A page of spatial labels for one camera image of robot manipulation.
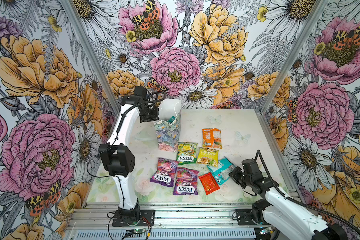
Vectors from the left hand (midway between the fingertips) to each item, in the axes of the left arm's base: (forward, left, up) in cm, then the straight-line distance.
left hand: (157, 122), depth 86 cm
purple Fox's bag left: (-22, -4, -20) cm, 30 cm away
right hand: (-24, -40, -19) cm, 50 cm away
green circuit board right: (-49, -54, -22) cm, 76 cm away
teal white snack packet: (-22, -36, -19) cm, 47 cm away
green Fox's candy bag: (-9, -17, -19) cm, 27 cm away
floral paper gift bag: (-4, -6, 0) cm, 7 cm away
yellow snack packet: (-11, -30, -19) cm, 37 cm away
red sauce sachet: (-27, -29, -21) cm, 45 cm away
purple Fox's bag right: (-27, -16, -19) cm, 37 cm away
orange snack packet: (+2, -34, -19) cm, 39 cm away
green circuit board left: (-48, +7, -22) cm, 53 cm away
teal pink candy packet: (-2, -8, +4) cm, 10 cm away
